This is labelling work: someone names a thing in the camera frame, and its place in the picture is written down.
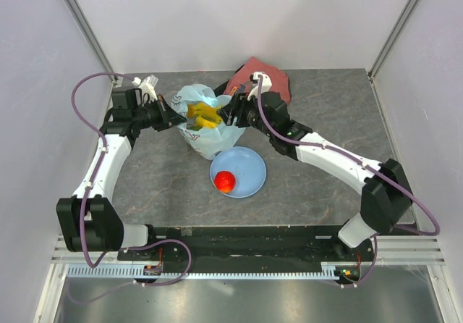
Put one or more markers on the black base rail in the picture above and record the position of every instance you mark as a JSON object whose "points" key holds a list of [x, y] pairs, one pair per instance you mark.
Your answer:
{"points": [[310, 243]]}

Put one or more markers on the white cable duct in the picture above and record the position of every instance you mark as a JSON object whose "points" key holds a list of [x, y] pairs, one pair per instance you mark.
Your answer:
{"points": [[148, 272]]}

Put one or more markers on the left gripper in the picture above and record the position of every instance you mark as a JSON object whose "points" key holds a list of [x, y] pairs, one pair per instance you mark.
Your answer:
{"points": [[167, 116]]}

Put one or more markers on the yellow banana bunch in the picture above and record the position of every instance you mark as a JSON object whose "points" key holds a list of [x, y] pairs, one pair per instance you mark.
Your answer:
{"points": [[202, 110], [201, 122]]}

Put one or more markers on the folded red t-shirt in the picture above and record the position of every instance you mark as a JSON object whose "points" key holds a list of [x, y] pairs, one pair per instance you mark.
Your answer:
{"points": [[241, 82]]}

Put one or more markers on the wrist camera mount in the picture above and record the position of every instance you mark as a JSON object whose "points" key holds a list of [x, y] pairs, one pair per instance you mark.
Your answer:
{"points": [[147, 86], [260, 82]]}

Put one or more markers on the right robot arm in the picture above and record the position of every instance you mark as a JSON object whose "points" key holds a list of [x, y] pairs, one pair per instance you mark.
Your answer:
{"points": [[383, 187]]}

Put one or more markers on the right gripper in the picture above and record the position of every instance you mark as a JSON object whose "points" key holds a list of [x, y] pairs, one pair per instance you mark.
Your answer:
{"points": [[239, 105]]}

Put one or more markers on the red apple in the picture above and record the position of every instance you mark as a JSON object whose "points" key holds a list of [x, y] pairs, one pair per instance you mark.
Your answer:
{"points": [[225, 181]]}

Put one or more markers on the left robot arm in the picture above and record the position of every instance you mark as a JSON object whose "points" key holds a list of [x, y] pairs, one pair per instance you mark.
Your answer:
{"points": [[88, 219]]}

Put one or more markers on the blue plate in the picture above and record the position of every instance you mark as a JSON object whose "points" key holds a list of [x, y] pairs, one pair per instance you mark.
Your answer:
{"points": [[246, 165]]}

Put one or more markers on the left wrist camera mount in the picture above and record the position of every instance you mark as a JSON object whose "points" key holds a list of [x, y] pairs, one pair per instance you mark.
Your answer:
{"points": [[147, 86]]}

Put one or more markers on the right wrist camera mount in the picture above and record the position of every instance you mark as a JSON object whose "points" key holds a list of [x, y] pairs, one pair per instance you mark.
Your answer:
{"points": [[260, 82]]}

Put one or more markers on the light blue plastic bag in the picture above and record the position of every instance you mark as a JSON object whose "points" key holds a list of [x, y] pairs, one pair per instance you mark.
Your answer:
{"points": [[206, 140]]}

